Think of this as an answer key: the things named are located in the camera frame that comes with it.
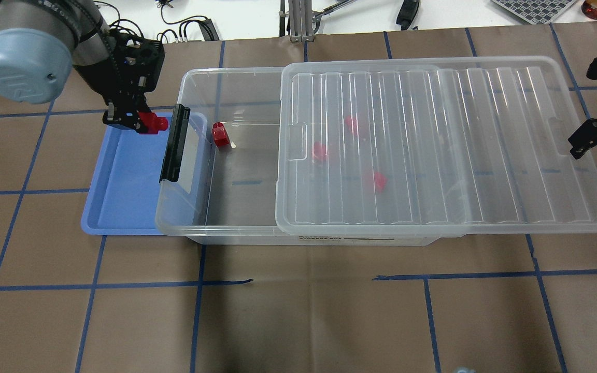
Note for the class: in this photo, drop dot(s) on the aluminium frame post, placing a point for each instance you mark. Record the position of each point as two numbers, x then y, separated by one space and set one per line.
297 20

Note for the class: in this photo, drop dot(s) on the clear plastic box lid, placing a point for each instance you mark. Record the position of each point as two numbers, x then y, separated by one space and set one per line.
473 145

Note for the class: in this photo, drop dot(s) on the black power adapter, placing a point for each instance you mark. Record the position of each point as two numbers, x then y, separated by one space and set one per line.
407 13

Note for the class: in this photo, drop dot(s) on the black box latch handle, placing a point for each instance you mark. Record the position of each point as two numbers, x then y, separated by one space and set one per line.
173 154

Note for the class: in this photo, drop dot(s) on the clear plastic storage box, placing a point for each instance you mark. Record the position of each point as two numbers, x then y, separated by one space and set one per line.
242 185

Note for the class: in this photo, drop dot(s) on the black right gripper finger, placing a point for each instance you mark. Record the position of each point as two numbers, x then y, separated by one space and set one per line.
583 139

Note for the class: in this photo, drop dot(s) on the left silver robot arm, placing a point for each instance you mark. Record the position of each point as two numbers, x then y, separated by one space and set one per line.
41 42

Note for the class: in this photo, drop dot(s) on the blue plastic tray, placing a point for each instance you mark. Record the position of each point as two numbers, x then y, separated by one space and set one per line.
127 195

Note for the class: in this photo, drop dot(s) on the red block in box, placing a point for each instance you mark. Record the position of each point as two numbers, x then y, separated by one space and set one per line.
374 181
320 152
354 125
220 135

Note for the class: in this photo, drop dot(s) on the red block with stud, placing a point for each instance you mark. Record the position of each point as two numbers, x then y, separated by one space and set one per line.
151 123

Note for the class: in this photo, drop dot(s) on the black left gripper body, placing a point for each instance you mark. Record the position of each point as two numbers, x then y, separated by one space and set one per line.
115 77

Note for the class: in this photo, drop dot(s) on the long metal rod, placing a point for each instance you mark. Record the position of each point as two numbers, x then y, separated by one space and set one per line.
317 15

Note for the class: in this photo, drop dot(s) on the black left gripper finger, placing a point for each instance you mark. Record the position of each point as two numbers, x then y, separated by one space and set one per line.
122 116

